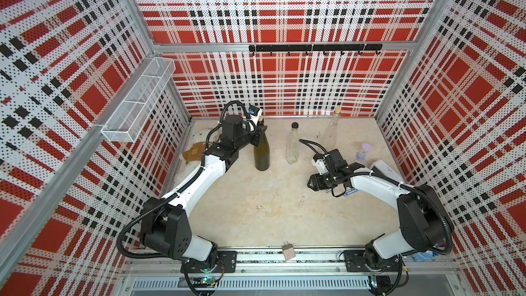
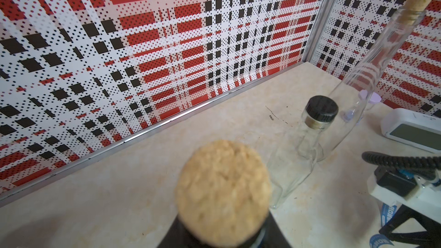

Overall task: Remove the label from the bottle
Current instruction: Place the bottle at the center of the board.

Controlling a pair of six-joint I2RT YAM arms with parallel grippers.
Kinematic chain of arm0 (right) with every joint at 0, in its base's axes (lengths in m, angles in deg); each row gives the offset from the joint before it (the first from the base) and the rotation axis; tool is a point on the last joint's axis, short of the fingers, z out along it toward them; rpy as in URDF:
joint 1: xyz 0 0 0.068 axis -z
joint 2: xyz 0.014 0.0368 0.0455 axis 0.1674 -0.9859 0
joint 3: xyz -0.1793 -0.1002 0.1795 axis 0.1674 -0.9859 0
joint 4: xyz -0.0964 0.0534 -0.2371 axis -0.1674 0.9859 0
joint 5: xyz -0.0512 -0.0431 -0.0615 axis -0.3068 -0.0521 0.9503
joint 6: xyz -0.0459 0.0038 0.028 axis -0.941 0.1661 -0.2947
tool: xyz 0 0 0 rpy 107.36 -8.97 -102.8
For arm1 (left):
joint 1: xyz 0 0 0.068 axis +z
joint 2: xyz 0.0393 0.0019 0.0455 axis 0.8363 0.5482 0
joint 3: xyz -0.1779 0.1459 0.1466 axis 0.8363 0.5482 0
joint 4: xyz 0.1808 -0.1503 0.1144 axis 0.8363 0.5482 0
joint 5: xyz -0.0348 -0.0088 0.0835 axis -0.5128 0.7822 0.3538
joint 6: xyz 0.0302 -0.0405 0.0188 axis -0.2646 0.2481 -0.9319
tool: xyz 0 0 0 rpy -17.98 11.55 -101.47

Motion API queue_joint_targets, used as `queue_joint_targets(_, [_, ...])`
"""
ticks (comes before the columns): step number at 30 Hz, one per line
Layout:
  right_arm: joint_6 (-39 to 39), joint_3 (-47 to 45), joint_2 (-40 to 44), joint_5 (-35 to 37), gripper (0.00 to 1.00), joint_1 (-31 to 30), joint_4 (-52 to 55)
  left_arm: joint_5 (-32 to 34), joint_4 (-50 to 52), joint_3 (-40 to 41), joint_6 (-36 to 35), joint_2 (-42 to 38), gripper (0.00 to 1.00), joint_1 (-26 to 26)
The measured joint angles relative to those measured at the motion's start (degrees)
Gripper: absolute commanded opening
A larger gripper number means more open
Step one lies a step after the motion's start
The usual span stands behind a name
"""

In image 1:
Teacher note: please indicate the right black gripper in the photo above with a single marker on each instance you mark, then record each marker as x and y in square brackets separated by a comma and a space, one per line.
[316, 183]

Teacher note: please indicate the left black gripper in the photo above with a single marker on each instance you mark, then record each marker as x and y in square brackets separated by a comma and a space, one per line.
[257, 137]

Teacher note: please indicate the dark green wine bottle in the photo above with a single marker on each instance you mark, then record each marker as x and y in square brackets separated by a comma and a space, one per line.
[261, 153]

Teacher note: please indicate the small clear black-capped bottle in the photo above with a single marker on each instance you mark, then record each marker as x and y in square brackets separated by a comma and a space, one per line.
[292, 144]

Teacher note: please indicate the tall clear corked bottle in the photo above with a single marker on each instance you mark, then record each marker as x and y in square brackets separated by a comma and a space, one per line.
[329, 136]

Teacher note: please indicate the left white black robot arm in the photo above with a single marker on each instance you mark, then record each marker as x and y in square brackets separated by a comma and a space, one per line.
[166, 227]

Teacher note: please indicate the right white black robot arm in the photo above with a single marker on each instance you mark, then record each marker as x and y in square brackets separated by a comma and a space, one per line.
[424, 224]

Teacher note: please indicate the purple sand timer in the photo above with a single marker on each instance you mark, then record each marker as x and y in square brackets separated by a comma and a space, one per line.
[364, 150]

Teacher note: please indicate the white rectangular device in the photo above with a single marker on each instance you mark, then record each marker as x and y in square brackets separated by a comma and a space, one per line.
[381, 168]

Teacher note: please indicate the white teddy bear brown shirt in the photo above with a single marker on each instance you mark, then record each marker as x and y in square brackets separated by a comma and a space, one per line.
[191, 158]

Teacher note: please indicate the small beige plug adapter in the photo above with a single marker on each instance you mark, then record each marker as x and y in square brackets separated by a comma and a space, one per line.
[288, 252]

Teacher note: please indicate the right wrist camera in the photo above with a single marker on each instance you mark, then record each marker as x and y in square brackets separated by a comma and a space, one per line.
[318, 162]

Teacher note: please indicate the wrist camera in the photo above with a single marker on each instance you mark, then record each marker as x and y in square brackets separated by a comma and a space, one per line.
[254, 113]
[318, 162]

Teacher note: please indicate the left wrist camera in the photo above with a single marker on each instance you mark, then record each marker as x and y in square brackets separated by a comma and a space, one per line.
[254, 113]

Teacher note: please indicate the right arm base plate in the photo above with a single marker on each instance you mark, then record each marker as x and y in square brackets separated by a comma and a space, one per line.
[355, 262]

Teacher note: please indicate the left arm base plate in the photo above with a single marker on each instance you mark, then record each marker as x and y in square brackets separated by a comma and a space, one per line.
[218, 262]

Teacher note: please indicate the black wall hook rail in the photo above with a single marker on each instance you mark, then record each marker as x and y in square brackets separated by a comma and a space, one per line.
[359, 48]

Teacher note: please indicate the white wire mesh basket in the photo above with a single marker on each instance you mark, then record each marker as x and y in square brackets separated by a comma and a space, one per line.
[140, 97]

